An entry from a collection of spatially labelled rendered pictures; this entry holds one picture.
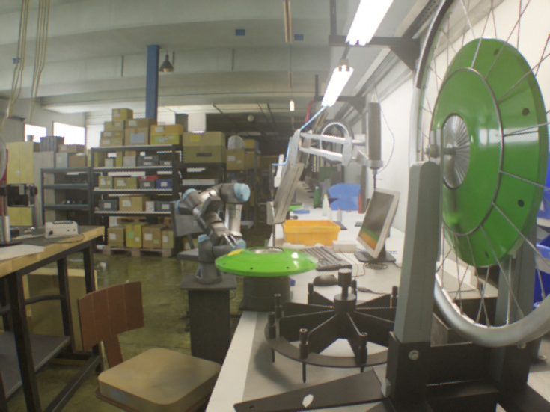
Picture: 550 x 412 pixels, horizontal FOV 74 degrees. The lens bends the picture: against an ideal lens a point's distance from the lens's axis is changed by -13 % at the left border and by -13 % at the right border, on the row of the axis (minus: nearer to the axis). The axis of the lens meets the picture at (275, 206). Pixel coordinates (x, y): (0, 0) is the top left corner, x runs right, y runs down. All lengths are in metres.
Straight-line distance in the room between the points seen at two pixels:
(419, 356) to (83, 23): 7.27
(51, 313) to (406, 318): 2.75
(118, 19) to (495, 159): 6.96
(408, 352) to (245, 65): 9.55
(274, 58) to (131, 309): 8.67
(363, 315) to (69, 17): 7.22
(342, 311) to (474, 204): 0.47
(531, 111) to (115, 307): 1.53
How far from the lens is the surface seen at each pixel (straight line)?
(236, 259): 1.21
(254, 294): 1.25
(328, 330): 0.89
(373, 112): 1.21
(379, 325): 0.90
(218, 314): 1.85
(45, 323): 3.16
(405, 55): 2.81
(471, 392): 0.69
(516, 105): 0.49
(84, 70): 11.22
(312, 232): 2.35
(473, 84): 0.56
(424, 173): 0.56
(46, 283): 3.06
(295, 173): 1.66
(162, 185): 6.83
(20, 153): 8.20
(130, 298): 1.73
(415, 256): 0.56
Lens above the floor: 1.33
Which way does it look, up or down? 5 degrees down
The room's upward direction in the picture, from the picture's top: straight up
